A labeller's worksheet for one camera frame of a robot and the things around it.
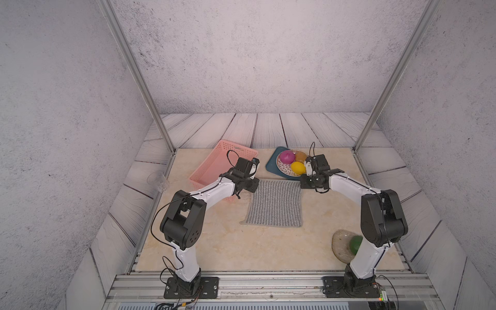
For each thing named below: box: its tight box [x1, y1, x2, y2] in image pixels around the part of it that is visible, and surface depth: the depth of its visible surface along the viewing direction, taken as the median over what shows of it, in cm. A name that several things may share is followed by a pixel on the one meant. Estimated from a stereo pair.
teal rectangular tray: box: [265, 145, 302, 181], surface depth 113 cm
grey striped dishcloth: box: [239, 178, 303, 228], surface depth 98 cm
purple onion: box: [279, 149, 296, 165], surface depth 113 cm
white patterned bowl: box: [275, 149, 302, 177], surface depth 113 cm
